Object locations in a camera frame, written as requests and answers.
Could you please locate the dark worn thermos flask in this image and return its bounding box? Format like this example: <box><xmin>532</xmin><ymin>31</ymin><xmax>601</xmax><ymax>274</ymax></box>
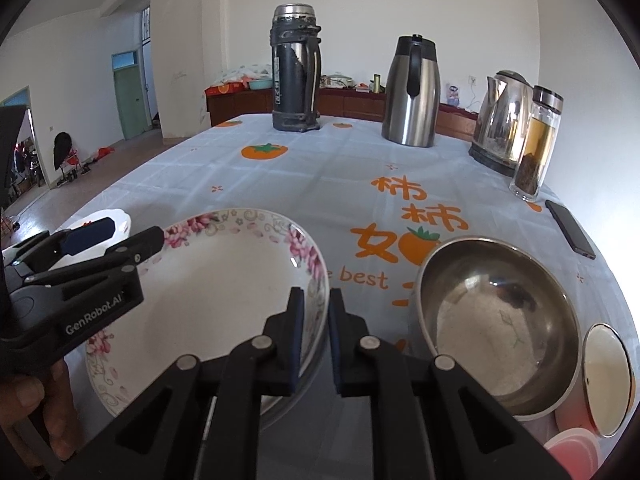
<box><xmin>270</xmin><ymin>4</ymin><xmax>323</xmax><ymax>135</ymax></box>

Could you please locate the brown wooden sideboard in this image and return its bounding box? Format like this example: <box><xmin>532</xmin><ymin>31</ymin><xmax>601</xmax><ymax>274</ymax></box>
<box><xmin>205</xmin><ymin>82</ymin><xmax>483</xmax><ymax>142</ymax></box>

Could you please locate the person's left hand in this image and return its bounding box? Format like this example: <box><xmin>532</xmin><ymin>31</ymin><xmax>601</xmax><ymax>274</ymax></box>
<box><xmin>0</xmin><ymin>360</ymin><xmax>80</xmax><ymax>463</ymax></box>

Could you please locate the black smartphone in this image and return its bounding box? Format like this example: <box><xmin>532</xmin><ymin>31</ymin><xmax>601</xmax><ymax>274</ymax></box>
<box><xmin>545</xmin><ymin>199</ymin><xmax>597</xmax><ymax>261</ymax></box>

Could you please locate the steel electric kettle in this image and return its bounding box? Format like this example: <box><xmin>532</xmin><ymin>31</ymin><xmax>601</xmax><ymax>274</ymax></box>
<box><xmin>468</xmin><ymin>70</ymin><xmax>535</xmax><ymax>178</ymax></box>

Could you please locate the orange printed box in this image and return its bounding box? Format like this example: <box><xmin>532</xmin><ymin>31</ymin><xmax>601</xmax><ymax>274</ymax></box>
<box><xmin>206</xmin><ymin>80</ymin><xmax>247</xmax><ymax>96</ymax></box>

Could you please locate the stainless steel bowl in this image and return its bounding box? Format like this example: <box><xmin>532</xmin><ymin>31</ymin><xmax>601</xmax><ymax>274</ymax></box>
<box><xmin>415</xmin><ymin>236</ymin><xmax>583</xmax><ymax>422</ymax></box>

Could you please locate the glass tea bottle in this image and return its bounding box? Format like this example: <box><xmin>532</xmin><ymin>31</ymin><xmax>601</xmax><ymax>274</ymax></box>
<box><xmin>509</xmin><ymin>85</ymin><xmax>565</xmax><ymax>203</ymax></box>

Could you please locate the black jacket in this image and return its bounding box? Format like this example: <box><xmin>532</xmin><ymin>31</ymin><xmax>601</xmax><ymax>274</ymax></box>
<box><xmin>52</xmin><ymin>131</ymin><xmax>73</xmax><ymax>173</ymax></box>

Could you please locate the steel carafe with black handle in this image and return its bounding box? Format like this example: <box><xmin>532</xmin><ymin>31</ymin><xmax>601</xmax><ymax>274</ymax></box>
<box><xmin>381</xmin><ymin>35</ymin><xmax>442</xmax><ymax>148</ymax></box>

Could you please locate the red flower white plate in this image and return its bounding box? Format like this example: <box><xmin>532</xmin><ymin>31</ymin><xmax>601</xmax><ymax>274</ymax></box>
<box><xmin>55</xmin><ymin>208</ymin><xmax>132</xmax><ymax>273</ymax></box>

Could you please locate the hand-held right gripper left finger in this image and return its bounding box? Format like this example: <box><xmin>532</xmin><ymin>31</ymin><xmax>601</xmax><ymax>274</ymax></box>
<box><xmin>55</xmin><ymin>287</ymin><xmax>307</xmax><ymax>480</ymax></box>

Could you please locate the white mesh food cover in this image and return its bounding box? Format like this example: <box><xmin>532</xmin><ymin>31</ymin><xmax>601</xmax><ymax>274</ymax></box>
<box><xmin>212</xmin><ymin>63</ymin><xmax>273</xmax><ymax>86</ymax></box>

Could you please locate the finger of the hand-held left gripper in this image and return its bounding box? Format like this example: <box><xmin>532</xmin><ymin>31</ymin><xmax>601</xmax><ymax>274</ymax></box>
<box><xmin>2</xmin><ymin>217</ymin><xmax>117</xmax><ymax>268</ymax></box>
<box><xmin>22</xmin><ymin>226</ymin><xmax>166</xmax><ymax>291</ymax></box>

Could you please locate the green door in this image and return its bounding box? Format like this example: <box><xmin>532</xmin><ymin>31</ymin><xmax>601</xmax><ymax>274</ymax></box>
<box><xmin>111</xmin><ymin>52</ymin><xmax>150</xmax><ymax>141</ymax></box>

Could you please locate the cream enamel bowl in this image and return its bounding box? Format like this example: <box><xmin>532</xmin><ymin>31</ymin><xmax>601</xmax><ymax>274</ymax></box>
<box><xmin>580</xmin><ymin>322</ymin><xmax>637</xmax><ymax>438</ymax></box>

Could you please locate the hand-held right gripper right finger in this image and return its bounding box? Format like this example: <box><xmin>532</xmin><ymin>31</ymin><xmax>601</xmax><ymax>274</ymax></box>
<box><xmin>329</xmin><ymin>287</ymin><xmax>571</xmax><ymax>480</ymax></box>

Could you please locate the pink plastic bowl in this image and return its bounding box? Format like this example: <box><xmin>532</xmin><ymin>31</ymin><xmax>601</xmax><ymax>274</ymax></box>
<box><xmin>544</xmin><ymin>427</ymin><xmax>601</xmax><ymax>480</ymax></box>

